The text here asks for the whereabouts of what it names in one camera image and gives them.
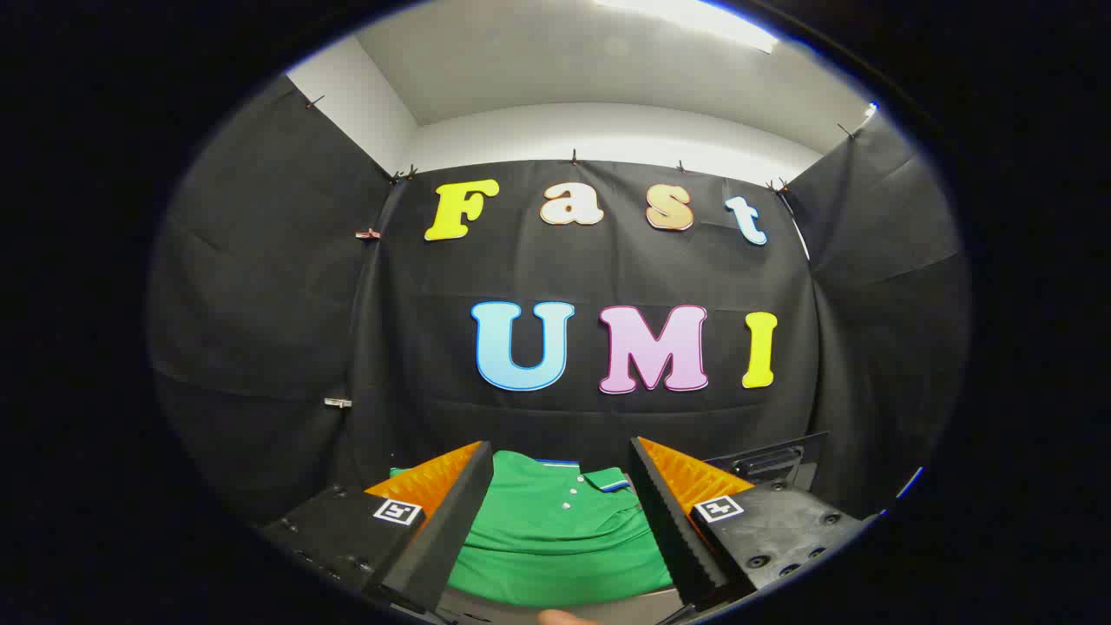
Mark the pink cloth clip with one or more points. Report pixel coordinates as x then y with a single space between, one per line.
368 233

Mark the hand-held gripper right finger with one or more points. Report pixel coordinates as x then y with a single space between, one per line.
677 538

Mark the black backdrop cloth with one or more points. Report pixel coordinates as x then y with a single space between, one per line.
608 269

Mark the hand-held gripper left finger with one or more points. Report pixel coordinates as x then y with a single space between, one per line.
434 547

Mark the green polo shirt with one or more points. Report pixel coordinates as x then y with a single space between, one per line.
555 538

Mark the dark washing machine lid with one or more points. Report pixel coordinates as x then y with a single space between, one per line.
781 460

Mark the silver cloth clip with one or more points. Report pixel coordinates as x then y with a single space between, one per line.
338 403

